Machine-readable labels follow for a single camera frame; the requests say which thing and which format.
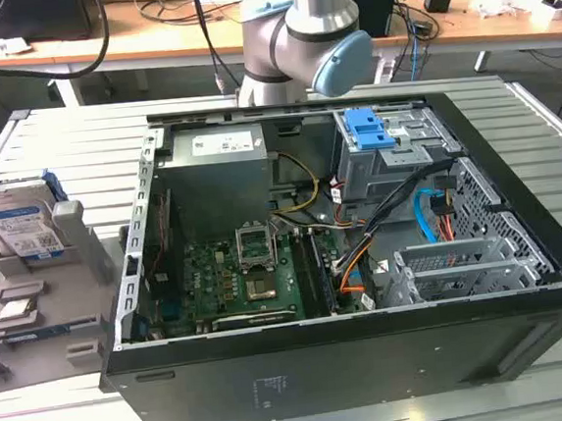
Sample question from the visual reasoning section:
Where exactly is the hard disk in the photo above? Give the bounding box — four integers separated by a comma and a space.
0, 168, 74, 266

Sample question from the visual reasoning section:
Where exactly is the metal disk bay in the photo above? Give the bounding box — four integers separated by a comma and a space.
377, 233, 545, 311

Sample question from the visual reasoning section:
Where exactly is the white crumpled paper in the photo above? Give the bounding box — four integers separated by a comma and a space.
0, 26, 33, 57

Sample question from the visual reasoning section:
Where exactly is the large black equipment box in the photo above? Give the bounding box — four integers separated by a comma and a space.
0, 0, 103, 47

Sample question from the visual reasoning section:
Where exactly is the silver CPU chip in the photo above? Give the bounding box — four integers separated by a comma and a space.
0, 297, 40, 321

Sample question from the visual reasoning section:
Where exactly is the grey parts rack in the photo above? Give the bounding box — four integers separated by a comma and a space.
0, 193, 144, 394

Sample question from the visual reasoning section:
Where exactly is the wooden desk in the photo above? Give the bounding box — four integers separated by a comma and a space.
0, 0, 562, 114

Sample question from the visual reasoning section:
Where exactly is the grey power supply unit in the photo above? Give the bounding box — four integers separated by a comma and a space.
151, 121, 278, 232

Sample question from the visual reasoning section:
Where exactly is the green motherboard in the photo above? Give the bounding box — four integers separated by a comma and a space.
134, 207, 371, 340

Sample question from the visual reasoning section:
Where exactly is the metal socket cover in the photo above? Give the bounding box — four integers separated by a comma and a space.
232, 218, 281, 275

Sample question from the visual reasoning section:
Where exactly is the CPU socket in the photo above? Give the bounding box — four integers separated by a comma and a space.
244, 267, 282, 303

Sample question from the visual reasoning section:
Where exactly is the black graphics card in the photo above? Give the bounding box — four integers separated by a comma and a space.
194, 306, 300, 334

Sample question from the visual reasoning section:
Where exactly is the black RAM slot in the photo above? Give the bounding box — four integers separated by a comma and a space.
309, 233, 341, 316
290, 231, 332, 319

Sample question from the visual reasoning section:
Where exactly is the blue plastic drive latch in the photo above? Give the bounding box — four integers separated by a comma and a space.
344, 106, 385, 152

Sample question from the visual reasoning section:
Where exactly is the grey metal drive cage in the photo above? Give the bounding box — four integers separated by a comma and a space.
326, 98, 469, 217

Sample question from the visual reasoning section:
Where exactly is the black open PC case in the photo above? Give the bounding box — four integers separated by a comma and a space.
75, 78, 562, 421

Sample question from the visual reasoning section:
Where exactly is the black speaker box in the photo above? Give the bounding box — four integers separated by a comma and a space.
349, 0, 402, 40

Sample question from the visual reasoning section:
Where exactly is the thick black cable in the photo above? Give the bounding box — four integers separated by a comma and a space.
0, 0, 116, 87

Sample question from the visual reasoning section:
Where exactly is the thin black cable with plug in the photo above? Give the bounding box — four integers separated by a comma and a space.
190, 0, 243, 98

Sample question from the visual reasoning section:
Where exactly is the yellow wire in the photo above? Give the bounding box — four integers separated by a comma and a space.
268, 148, 325, 217

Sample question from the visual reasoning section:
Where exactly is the black sleeved wire bundle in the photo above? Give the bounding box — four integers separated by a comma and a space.
355, 157, 461, 238

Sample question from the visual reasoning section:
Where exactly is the light blue data wire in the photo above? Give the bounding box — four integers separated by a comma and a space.
411, 186, 445, 246

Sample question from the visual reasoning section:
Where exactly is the orange red wire bundle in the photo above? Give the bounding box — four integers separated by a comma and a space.
430, 173, 462, 243

